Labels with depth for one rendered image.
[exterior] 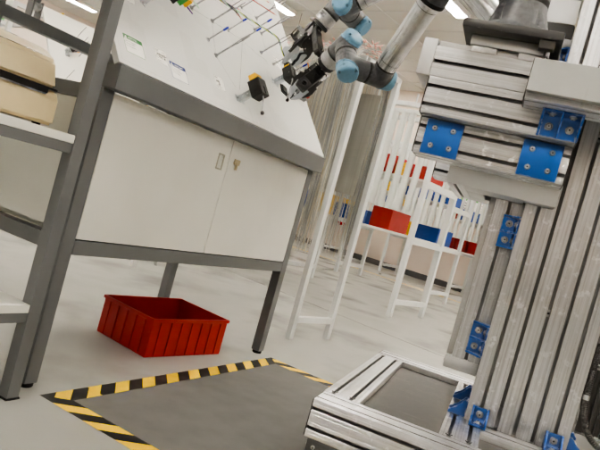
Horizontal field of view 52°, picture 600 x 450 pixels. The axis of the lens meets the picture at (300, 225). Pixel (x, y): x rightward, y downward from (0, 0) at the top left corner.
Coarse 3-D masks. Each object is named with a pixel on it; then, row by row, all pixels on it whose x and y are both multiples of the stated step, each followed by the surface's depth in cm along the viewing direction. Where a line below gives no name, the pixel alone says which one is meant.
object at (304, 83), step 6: (318, 66) 221; (312, 72) 220; (318, 72) 221; (324, 72) 222; (300, 78) 218; (306, 78) 219; (312, 78) 220; (318, 78) 220; (300, 84) 218; (306, 84) 218; (312, 84) 219; (300, 90) 219
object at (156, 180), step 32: (128, 128) 166; (160, 128) 176; (192, 128) 188; (96, 160) 160; (128, 160) 169; (160, 160) 180; (192, 160) 192; (224, 160) 206; (96, 192) 162; (128, 192) 172; (160, 192) 183; (192, 192) 196; (96, 224) 165; (128, 224) 175; (160, 224) 186; (192, 224) 200
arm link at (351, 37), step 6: (348, 30) 210; (354, 30) 212; (342, 36) 211; (348, 36) 209; (354, 36) 210; (360, 36) 212; (336, 42) 213; (342, 42) 210; (348, 42) 209; (354, 42) 209; (360, 42) 210; (330, 48) 215; (336, 48) 212; (354, 48) 210; (330, 54) 215
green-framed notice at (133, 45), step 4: (124, 36) 160; (128, 36) 162; (124, 40) 159; (128, 40) 161; (132, 40) 163; (136, 40) 164; (128, 44) 160; (132, 44) 162; (136, 44) 164; (140, 44) 166; (128, 48) 160; (132, 48) 161; (136, 48) 163; (140, 48) 165; (132, 52) 161; (136, 52) 162; (140, 52) 164; (144, 52) 166; (140, 56) 163; (144, 56) 165
